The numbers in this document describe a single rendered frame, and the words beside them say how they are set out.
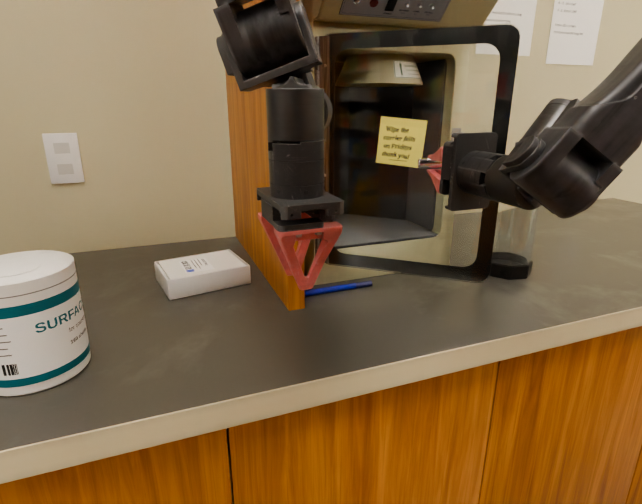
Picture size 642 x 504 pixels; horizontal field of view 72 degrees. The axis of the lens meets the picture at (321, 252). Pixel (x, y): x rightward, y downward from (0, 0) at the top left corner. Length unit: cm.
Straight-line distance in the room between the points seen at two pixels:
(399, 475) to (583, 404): 41
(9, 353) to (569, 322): 80
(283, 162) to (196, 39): 80
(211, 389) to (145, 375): 10
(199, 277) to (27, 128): 56
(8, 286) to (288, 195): 34
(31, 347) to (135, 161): 66
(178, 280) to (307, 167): 47
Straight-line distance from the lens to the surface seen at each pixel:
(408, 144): 77
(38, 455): 60
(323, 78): 80
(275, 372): 62
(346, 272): 90
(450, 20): 91
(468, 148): 62
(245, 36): 45
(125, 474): 66
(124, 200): 122
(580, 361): 97
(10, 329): 64
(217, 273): 87
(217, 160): 122
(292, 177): 44
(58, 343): 66
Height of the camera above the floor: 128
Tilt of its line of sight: 19 degrees down
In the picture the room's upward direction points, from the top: straight up
